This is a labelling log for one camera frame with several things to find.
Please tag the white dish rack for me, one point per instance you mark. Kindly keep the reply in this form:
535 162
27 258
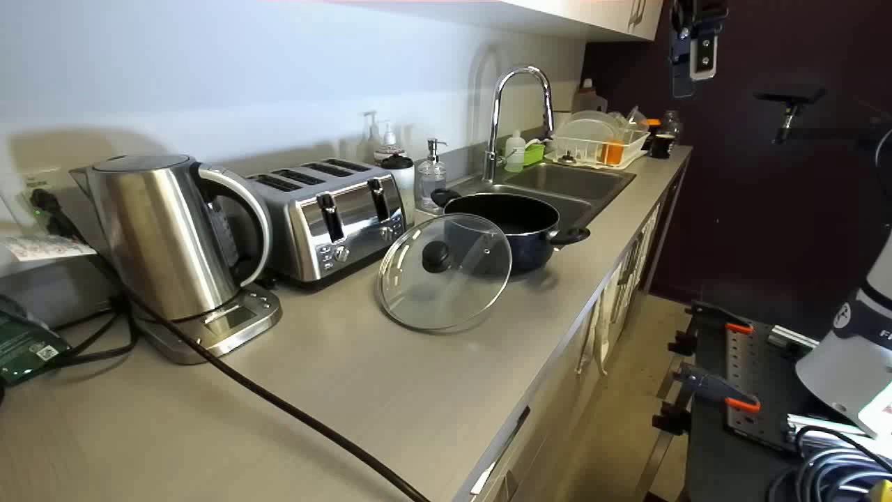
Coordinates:
580 140

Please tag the stainless steel electric kettle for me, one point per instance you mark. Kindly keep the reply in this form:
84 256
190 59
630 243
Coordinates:
156 240

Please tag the black perforated breadboard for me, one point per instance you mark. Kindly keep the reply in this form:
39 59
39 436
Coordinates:
761 373

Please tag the grey kitchen base cabinets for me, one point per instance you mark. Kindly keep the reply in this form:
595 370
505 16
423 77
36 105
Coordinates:
558 420

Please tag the orange cup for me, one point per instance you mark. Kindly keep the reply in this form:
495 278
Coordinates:
614 154

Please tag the black camera on stand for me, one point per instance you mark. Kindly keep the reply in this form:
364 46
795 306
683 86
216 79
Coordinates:
791 95

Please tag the stainless steel four-slot toaster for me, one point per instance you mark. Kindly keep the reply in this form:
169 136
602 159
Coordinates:
351 225

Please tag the glass lid with black knob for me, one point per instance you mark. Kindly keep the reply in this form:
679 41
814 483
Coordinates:
463 289

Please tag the green packet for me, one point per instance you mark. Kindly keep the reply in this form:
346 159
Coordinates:
24 349

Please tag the black cooking pot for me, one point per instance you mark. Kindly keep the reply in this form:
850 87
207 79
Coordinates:
531 250

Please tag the steel kettle base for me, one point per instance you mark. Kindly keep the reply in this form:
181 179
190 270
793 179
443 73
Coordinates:
237 323

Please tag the clear soap dispenser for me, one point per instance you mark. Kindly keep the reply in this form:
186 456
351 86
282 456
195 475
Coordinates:
430 178

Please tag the stainless steel double sink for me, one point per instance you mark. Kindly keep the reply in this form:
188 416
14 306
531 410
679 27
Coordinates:
574 183

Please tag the chrome kitchen faucet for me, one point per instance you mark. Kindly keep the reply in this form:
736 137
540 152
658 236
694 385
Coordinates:
495 120

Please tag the black robot table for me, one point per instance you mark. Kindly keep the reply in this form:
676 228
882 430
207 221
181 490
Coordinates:
733 463

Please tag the white box with label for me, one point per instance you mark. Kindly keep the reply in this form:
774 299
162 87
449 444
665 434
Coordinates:
45 281

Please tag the beige wall cabinet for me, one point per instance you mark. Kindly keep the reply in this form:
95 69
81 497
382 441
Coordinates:
595 16

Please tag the small black object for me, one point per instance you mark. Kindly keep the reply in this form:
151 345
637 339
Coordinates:
662 143

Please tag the white jar with black lid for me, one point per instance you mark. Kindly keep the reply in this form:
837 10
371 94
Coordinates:
403 183

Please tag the clear glass carafe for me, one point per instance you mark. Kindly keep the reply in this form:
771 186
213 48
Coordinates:
371 140

